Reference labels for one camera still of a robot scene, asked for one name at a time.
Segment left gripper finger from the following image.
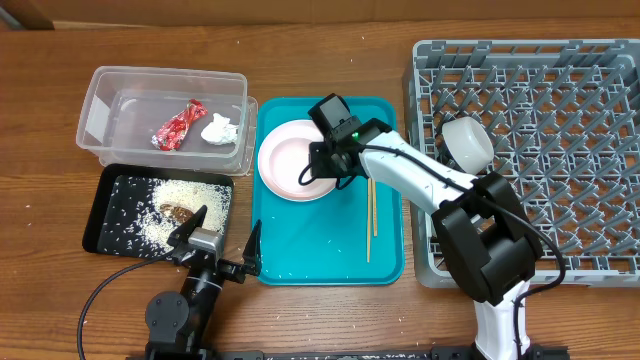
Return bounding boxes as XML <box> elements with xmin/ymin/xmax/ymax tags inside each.
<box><xmin>242</xmin><ymin>220</ymin><xmax>262</xmax><ymax>276</ymax></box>
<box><xmin>167</xmin><ymin>205</ymin><xmax>207</xmax><ymax>247</ymax></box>

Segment pink large plate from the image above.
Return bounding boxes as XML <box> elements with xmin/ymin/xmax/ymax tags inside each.
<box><xmin>257</xmin><ymin>120</ymin><xmax>335</xmax><ymax>202</ymax></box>

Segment rice and food leftovers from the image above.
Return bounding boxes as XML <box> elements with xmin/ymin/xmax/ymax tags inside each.
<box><xmin>97</xmin><ymin>175</ymin><xmax>232</xmax><ymax>258</ymax></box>

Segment wooden chopstick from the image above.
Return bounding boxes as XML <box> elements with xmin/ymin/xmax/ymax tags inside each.
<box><xmin>366</xmin><ymin>179</ymin><xmax>373</xmax><ymax>263</ymax></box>
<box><xmin>369</xmin><ymin>179</ymin><xmax>378</xmax><ymax>237</ymax></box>

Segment red snack wrapper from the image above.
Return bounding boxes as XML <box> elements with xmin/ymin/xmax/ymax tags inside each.
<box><xmin>151</xmin><ymin>99</ymin><xmax>208</xmax><ymax>151</ymax></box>

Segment white napkin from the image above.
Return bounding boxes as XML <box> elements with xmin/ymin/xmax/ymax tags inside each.
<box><xmin>200</xmin><ymin>113</ymin><xmax>238</xmax><ymax>145</ymax></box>

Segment grey bowl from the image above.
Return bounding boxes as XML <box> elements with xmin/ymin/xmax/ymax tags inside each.
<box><xmin>442</xmin><ymin>117</ymin><xmax>494</xmax><ymax>175</ymax></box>

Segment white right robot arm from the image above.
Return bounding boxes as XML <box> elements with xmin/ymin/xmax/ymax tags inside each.
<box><xmin>299</xmin><ymin>116</ymin><xmax>543</xmax><ymax>359</ymax></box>

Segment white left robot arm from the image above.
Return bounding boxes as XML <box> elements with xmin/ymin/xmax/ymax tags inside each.
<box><xmin>144</xmin><ymin>206</ymin><xmax>262</xmax><ymax>359</ymax></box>

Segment black waste tray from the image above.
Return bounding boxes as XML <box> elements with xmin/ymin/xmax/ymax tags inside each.
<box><xmin>82</xmin><ymin>164</ymin><xmax>234</xmax><ymax>254</ymax></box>

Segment grey dishwasher rack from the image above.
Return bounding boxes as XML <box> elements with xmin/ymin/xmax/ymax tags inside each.
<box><xmin>405</xmin><ymin>39</ymin><xmax>639</xmax><ymax>288</ymax></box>

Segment teal plastic tray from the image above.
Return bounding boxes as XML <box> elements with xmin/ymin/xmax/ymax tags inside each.
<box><xmin>249</xmin><ymin>96</ymin><xmax>406</xmax><ymax>287</ymax></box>

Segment clear plastic bin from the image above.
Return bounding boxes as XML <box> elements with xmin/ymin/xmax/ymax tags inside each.
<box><xmin>76</xmin><ymin>66</ymin><xmax>258</xmax><ymax>176</ymax></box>

